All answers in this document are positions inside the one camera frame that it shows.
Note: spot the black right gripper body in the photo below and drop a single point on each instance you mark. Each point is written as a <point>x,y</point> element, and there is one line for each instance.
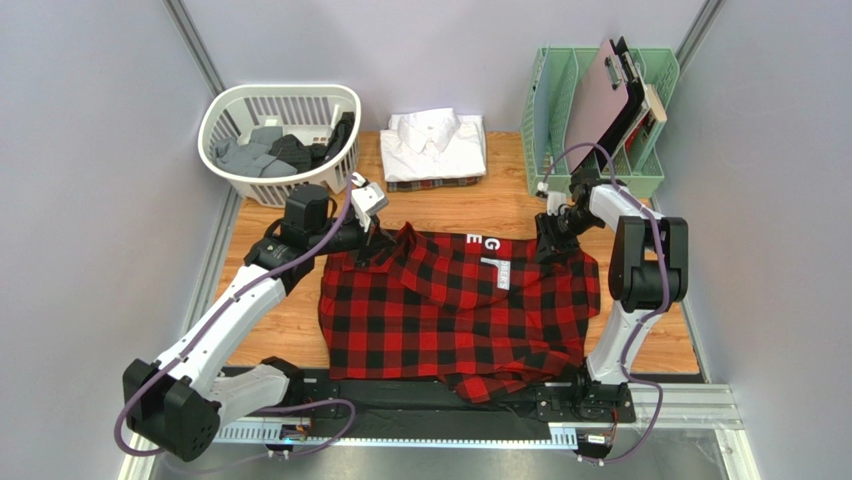
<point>549,230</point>

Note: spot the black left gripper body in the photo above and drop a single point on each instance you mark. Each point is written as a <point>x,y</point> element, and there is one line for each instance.
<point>367,241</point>

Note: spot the red black plaid shirt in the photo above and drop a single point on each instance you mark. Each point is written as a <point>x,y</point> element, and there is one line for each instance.
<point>480,315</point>

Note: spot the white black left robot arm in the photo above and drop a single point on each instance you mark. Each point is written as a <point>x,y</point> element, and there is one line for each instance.
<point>220,333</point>

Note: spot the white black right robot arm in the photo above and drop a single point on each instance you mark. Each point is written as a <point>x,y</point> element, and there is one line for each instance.
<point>648,272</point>

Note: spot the folded tartan shirt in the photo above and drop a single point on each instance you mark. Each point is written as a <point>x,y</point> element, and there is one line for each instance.
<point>422,185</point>

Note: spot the black shirt in basket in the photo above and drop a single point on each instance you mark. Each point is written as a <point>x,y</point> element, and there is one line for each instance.
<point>290,151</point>

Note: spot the folded white shirt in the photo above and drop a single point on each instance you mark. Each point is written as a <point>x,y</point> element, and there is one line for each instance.
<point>436,144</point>

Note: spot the red book in organizer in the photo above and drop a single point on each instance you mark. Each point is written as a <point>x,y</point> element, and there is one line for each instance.
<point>639,138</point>

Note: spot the grey shirt in basket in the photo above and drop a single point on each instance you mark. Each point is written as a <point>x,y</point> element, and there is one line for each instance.
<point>253,159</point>

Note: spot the pink clipboard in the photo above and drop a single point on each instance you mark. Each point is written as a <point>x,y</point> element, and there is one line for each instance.
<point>594,103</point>

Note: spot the white laundry basket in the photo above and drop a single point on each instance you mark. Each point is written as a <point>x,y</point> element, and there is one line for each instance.
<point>307,111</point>

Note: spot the green file organizer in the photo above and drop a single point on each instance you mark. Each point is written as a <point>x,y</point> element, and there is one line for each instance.
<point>556,73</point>

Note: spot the black clipboard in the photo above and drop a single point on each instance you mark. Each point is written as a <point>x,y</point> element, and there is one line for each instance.
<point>627,80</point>

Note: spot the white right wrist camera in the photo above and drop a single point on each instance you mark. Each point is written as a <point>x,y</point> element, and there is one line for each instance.
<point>555,201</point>

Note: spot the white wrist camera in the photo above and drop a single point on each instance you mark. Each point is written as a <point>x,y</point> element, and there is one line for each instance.
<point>555,201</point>
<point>368,199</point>

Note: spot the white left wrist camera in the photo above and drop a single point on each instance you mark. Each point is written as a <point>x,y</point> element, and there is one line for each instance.
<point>368,199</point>

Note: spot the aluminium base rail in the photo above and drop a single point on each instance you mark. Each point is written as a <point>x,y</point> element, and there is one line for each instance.
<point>681,404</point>

